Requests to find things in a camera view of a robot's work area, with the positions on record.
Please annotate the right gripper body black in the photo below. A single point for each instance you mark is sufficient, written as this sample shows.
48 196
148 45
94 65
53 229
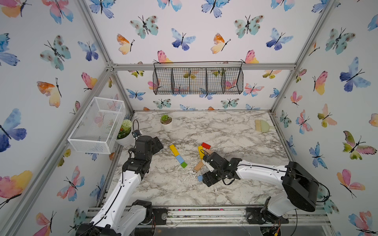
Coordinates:
212 176

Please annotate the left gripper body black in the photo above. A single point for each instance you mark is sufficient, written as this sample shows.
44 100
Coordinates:
150 154

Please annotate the yellow block long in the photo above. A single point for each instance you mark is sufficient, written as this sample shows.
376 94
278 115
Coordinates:
201 152
174 150

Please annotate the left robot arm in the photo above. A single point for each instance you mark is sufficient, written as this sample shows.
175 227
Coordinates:
111 219

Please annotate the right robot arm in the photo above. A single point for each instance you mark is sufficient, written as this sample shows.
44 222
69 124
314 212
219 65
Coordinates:
300 189

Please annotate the natural wood block upper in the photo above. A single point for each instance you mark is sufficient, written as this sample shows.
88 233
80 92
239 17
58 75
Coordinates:
209 152

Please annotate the natural wood block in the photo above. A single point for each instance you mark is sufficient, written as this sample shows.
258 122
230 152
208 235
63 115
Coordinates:
209 152
198 167

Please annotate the natural wood block lower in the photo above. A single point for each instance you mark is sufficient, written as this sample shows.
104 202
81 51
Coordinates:
198 167

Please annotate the white pot flowering plant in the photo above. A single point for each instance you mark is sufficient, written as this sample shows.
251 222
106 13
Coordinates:
125 137

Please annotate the red block far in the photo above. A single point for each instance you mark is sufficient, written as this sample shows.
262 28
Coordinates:
206 146

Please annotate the small potted succulent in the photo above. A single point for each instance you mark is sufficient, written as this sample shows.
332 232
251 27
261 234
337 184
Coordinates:
166 122

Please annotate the green hand brush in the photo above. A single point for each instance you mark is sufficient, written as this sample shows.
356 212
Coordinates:
263 126

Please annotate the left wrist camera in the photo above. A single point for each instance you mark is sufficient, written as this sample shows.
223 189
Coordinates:
136 134

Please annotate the white mesh wall basket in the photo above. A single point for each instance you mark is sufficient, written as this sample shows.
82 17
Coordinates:
98 127

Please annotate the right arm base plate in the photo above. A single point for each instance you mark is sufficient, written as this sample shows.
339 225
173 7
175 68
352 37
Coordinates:
260 216

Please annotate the aluminium front rail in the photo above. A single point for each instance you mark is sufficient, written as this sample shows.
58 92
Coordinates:
224 216

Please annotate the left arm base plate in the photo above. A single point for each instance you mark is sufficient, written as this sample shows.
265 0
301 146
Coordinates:
161 215

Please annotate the black wire wall basket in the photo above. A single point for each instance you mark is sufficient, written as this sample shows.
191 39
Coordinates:
196 78

